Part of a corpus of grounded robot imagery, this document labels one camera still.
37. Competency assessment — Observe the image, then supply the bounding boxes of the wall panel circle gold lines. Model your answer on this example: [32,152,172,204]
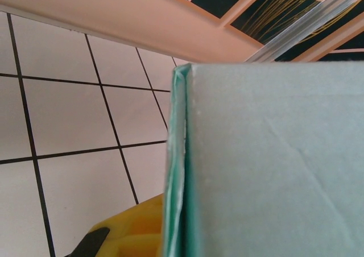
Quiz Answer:
[224,0,364,63]

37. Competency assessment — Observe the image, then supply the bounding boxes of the aluminium corner post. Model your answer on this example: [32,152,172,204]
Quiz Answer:
[243,0,364,63]

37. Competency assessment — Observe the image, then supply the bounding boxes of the light teal paper box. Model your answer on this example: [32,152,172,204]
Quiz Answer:
[161,62,364,257]

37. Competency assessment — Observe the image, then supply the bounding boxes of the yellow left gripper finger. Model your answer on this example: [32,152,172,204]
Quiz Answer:
[64,193,166,257]

